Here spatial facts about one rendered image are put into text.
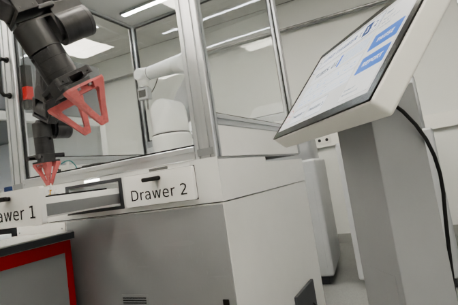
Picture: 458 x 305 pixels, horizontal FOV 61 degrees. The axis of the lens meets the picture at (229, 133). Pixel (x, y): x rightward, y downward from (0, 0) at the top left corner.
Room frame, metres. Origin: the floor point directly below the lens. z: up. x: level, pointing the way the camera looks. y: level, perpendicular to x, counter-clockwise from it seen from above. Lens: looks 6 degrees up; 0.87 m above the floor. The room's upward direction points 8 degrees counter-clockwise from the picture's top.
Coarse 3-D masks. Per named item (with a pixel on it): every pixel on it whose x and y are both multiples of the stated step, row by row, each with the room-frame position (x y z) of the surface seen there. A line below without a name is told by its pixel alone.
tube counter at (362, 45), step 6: (372, 36) 0.79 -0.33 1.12; (360, 42) 0.85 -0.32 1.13; (366, 42) 0.81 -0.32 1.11; (354, 48) 0.87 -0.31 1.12; (360, 48) 0.83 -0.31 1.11; (348, 54) 0.89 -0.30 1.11; (354, 54) 0.84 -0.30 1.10; (336, 60) 0.96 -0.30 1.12; (342, 60) 0.91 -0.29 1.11; (336, 66) 0.93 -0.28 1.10
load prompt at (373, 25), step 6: (384, 12) 0.81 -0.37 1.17; (378, 18) 0.83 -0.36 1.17; (372, 24) 0.85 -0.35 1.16; (378, 24) 0.80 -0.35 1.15; (366, 30) 0.87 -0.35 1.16; (372, 30) 0.82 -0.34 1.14; (354, 36) 0.93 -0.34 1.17; (360, 36) 0.88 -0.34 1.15; (348, 42) 0.95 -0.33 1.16; (354, 42) 0.90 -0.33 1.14; (336, 48) 1.04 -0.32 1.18; (342, 48) 0.97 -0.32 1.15; (330, 54) 1.07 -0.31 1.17; (336, 54) 1.00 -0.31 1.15; (324, 60) 1.09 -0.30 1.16; (330, 60) 1.03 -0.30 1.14
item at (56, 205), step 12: (84, 192) 1.29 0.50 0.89; (96, 192) 1.34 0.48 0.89; (108, 192) 1.39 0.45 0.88; (48, 204) 1.16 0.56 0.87; (60, 204) 1.20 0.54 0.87; (72, 204) 1.24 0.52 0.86; (84, 204) 1.28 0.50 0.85; (96, 204) 1.33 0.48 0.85; (108, 204) 1.38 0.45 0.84; (48, 216) 1.16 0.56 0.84
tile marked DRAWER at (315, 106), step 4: (324, 96) 0.87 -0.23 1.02; (316, 100) 0.92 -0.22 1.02; (320, 100) 0.89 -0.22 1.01; (324, 100) 0.85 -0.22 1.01; (312, 104) 0.93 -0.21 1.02; (316, 104) 0.90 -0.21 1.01; (320, 104) 0.87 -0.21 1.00; (312, 108) 0.91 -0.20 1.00; (316, 108) 0.88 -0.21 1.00; (308, 112) 0.93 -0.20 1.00; (312, 112) 0.89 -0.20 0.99; (304, 116) 0.94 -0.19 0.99
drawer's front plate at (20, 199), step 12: (12, 192) 1.17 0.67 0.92; (24, 192) 1.15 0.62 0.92; (36, 192) 1.13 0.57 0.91; (0, 204) 1.20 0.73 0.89; (12, 204) 1.17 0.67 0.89; (24, 204) 1.15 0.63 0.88; (36, 204) 1.13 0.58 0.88; (12, 216) 1.18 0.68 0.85; (24, 216) 1.15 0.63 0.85; (36, 216) 1.13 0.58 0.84; (0, 228) 1.20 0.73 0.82
